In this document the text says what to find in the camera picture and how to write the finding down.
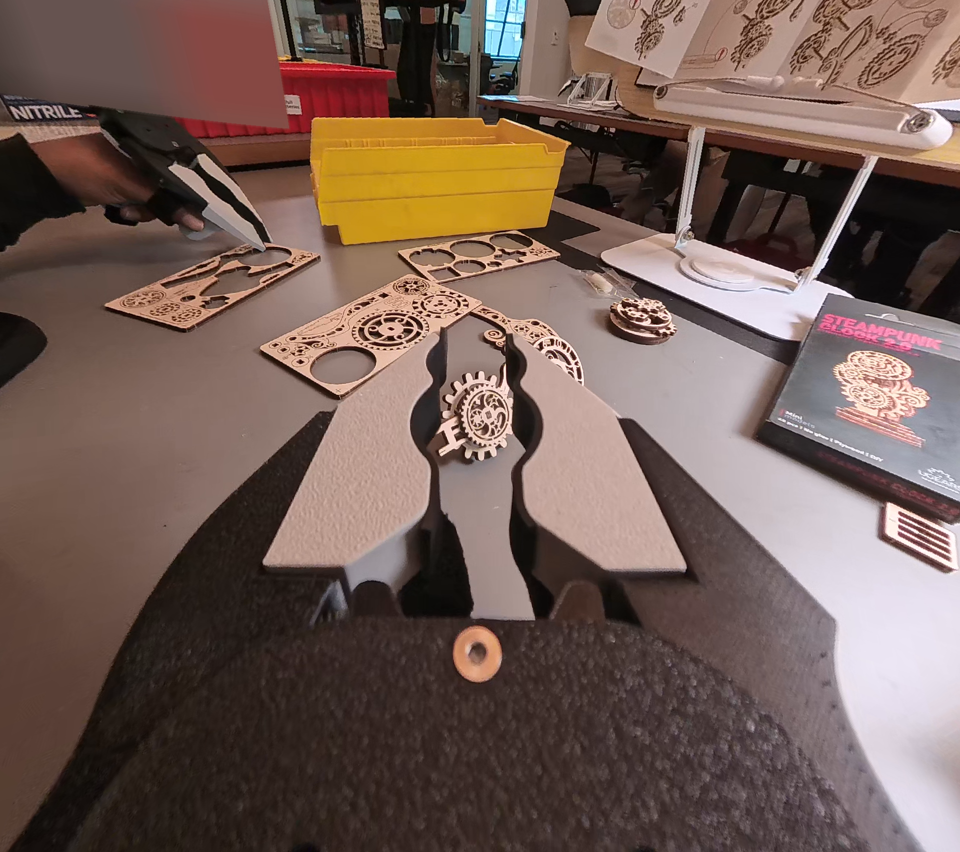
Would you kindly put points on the dark standing desk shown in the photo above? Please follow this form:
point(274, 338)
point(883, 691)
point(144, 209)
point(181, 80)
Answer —
point(390, 1)

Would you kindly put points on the black glove box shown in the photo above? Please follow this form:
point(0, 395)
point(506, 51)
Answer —
point(45, 110)

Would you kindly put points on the small wooden grille piece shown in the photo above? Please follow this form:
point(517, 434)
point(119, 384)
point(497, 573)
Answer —
point(919, 537)

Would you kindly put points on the yellow plastic bin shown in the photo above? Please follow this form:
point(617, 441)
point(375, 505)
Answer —
point(435, 185)

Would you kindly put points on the white book stand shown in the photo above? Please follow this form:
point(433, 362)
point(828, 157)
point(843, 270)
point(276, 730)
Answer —
point(787, 114)

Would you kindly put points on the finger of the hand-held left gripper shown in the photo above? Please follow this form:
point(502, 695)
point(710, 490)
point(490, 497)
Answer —
point(191, 170)
point(229, 215)

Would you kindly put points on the clear acrylic stand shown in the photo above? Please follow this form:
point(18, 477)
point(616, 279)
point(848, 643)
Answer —
point(589, 87)

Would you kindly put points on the person's left hand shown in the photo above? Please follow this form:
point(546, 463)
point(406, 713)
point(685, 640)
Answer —
point(90, 174)

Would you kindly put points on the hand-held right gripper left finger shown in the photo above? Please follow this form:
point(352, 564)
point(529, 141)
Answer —
point(345, 492)

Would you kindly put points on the small clear plastic bag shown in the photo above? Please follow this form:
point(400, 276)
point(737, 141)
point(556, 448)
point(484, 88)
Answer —
point(604, 282)

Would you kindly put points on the black mesh chair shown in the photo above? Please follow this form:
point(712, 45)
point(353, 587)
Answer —
point(19, 350)

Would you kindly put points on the light wooden board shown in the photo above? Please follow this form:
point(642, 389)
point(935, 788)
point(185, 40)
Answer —
point(634, 91)

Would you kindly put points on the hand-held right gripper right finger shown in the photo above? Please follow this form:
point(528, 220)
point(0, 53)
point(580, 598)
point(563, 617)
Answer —
point(600, 492)

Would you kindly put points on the wooden sheet with round holes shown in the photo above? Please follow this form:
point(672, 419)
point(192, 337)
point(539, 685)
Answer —
point(420, 260)

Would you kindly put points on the black product box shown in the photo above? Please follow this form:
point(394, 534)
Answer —
point(862, 387)

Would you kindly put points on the round wooden gear assembly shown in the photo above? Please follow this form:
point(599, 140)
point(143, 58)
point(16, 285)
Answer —
point(641, 320)

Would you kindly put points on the red plastic bin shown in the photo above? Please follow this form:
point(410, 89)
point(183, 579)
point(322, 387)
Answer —
point(337, 95)

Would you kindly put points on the beige rounded panel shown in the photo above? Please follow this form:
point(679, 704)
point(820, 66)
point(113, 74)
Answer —
point(592, 46)

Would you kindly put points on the person's left forearm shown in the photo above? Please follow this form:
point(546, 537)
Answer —
point(30, 192)

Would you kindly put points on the wooden part sheet mostly emptied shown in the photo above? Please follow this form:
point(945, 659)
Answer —
point(172, 290)

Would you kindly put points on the ornate wooden clock frame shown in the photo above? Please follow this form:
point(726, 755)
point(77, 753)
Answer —
point(559, 350)

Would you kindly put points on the long wooden table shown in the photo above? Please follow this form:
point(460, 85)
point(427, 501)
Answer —
point(570, 114)

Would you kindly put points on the wooden gear piece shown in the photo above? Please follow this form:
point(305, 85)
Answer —
point(484, 413)

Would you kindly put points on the wooden part sheet with gears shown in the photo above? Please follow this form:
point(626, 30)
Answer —
point(330, 335)

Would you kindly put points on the hanging paper sign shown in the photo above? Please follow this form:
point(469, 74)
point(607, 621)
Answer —
point(373, 16)

